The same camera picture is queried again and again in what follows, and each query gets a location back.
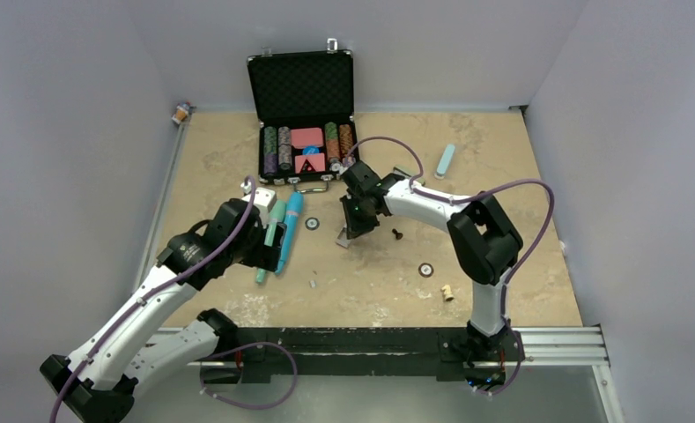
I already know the red white staple box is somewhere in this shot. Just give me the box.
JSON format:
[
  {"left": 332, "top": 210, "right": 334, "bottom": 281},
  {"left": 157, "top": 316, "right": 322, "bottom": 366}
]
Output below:
[{"left": 335, "top": 229, "right": 351, "bottom": 249}]

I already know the light blue stapler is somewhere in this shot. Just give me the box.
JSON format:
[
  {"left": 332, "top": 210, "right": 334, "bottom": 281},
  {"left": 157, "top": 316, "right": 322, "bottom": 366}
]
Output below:
[{"left": 393, "top": 143, "right": 457, "bottom": 181}]

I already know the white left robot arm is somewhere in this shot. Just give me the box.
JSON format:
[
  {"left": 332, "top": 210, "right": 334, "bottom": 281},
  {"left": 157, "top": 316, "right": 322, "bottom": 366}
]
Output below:
[{"left": 40, "top": 191, "right": 283, "bottom": 422}]

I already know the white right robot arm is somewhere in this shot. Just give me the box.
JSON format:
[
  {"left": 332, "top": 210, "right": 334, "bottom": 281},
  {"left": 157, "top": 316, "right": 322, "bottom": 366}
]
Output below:
[{"left": 340, "top": 161, "right": 523, "bottom": 359}]

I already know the green marker pen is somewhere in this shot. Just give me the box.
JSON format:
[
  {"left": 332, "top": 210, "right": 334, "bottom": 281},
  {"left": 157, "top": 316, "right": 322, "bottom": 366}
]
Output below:
[{"left": 255, "top": 199, "right": 286, "bottom": 285}]

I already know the dark chess pawn right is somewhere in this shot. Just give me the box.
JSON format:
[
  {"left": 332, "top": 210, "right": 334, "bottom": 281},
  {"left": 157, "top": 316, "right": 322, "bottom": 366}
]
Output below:
[{"left": 391, "top": 228, "right": 403, "bottom": 241}]

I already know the dark blue poker chip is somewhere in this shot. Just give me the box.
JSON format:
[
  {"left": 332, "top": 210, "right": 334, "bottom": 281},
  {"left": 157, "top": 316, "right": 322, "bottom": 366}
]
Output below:
[{"left": 305, "top": 217, "right": 320, "bottom": 231}]

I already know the blue marker pen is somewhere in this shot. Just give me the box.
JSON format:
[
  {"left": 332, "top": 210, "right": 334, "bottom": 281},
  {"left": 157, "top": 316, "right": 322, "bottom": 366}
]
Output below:
[{"left": 275, "top": 192, "right": 304, "bottom": 276}]

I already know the brown poker chip bottom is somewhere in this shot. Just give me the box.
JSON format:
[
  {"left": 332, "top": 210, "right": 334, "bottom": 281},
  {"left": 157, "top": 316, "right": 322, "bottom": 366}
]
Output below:
[{"left": 418, "top": 263, "right": 434, "bottom": 278}]

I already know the black poker chip case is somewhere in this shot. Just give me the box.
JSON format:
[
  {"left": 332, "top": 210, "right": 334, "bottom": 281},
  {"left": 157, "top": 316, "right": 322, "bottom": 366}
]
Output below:
[{"left": 247, "top": 38, "right": 359, "bottom": 191}]

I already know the light wooden chess piece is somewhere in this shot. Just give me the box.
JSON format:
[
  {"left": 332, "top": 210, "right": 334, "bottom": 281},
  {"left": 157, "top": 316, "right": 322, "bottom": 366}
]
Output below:
[{"left": 440, "top": 285, "right": 455, "bottom": 302}]

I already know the small bottle in corner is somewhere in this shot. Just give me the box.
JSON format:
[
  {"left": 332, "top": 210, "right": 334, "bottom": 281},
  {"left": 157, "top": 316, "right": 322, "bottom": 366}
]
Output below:
[{"left": 171, "top": 101, "right": 192, "bottom": 125}]

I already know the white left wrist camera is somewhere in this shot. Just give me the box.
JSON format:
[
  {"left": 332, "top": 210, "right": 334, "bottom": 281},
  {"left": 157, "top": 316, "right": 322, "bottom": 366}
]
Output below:
[{"left": 240, "top": 180, "right": 277, "bottom": 226}]

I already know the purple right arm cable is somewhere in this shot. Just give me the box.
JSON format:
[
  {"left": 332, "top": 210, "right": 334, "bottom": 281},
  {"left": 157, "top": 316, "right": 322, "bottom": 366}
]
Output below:
[{"left": 342, "top": 136, "right": 557, "bottom": 319}]

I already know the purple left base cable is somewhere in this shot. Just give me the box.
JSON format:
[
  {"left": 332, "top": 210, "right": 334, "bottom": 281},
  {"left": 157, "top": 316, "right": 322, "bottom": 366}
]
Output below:
[{"left": 198, "top": 342, "right": 299, "bottom": 411}]

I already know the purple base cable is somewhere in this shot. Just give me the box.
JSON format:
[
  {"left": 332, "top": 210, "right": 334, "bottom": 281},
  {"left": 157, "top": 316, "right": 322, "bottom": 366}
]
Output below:
[
  {"left": 198, "top": 342, "right": 299, "bottom": 411},
  {"left": 472, "top": 349, "right": 524, "bottom": 398}
]

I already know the black table frame rail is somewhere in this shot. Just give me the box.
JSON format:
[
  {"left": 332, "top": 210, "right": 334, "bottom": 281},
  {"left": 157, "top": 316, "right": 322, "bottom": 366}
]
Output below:
[{"left": 143, "top": 326, "right": 610, "bottom": 385}]

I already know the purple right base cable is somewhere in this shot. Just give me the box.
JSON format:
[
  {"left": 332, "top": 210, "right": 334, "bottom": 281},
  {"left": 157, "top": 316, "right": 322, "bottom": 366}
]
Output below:
[{"left": 472, "top": 349, "right": 524, "bottom": 398}]

